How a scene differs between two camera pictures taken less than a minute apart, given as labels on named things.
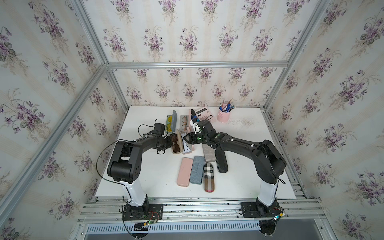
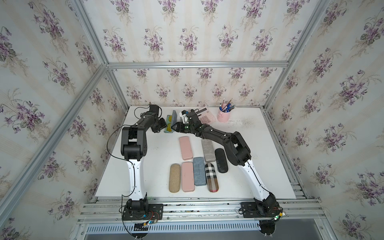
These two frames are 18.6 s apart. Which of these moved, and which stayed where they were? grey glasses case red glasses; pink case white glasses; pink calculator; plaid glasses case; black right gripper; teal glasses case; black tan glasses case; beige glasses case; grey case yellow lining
Moved: plaid glasses case; teal glasses case; black right gripper; beige glasses case; pink case white glasses
Stayed: grey glasses case red glasses; grey case yellow lining; pink calculator; black tan glasses case
